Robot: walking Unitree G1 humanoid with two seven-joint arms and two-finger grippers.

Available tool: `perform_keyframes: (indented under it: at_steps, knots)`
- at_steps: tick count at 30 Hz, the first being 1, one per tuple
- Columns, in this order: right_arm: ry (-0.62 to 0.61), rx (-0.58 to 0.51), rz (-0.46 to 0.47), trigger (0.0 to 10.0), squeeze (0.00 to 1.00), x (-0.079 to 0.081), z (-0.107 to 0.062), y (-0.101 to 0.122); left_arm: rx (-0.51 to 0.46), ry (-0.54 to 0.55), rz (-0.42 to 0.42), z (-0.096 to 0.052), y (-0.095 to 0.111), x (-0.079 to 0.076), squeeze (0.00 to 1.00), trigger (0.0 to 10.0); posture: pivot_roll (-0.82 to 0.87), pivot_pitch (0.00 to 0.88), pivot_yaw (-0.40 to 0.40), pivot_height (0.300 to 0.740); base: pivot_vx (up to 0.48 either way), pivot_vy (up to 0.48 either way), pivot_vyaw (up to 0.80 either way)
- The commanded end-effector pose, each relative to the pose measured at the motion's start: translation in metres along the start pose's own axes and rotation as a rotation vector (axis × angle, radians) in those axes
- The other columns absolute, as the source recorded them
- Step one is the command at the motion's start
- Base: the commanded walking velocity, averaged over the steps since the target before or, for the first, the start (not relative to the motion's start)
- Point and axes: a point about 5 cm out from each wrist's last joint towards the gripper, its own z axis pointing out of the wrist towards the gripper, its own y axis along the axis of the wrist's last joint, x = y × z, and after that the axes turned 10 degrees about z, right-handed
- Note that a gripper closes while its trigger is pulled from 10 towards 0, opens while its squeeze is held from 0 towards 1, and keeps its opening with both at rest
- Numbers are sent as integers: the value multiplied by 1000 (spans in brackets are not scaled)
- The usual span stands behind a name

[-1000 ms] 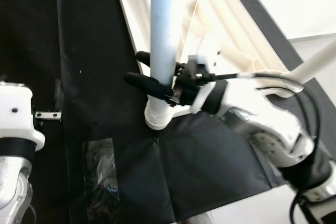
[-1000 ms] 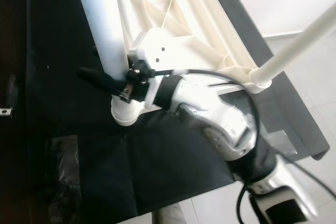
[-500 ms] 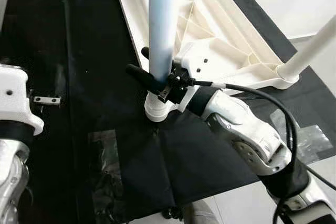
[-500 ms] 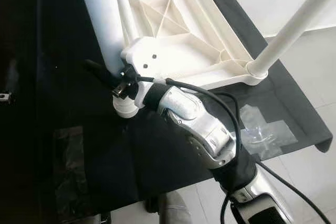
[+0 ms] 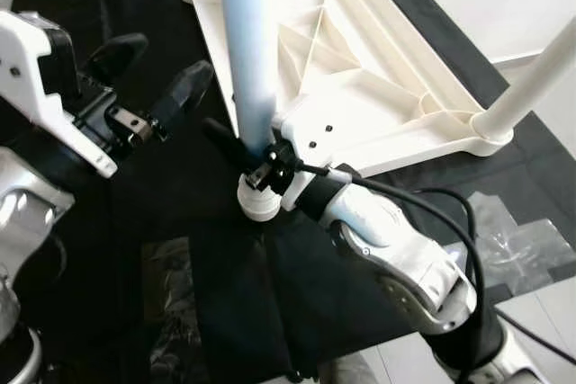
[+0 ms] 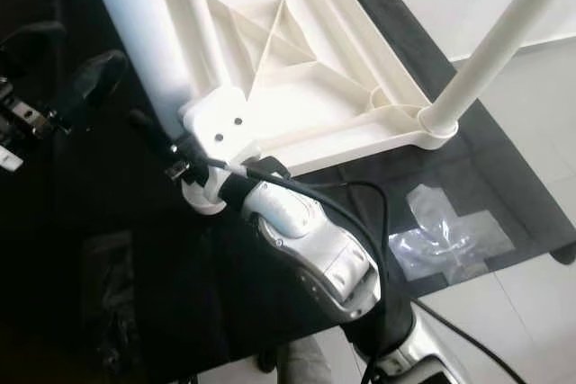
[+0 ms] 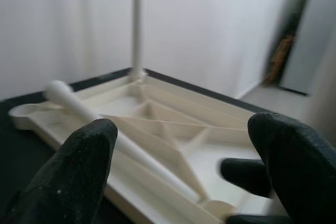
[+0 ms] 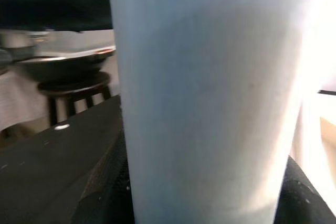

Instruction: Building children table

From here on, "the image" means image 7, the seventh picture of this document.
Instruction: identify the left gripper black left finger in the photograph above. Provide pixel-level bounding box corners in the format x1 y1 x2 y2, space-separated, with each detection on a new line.
0 118 119 224

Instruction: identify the white plastic table top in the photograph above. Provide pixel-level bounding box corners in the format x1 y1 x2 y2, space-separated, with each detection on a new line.
7 73 289 224

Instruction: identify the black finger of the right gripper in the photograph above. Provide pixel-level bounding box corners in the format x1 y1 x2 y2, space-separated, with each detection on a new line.
227 215 289 224
220 157 274 199

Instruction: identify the black tablecloth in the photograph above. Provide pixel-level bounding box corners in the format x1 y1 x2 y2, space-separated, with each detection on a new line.
0 68 266 224

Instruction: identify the grey leaning panel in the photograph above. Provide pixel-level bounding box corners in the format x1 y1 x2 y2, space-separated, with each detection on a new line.
279 0 336 96

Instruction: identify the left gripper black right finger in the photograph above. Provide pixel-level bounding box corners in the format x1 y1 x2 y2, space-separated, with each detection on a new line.
247 112 336 224

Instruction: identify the dark leaning board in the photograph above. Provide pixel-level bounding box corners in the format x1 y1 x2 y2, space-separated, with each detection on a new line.
262 0 312 88

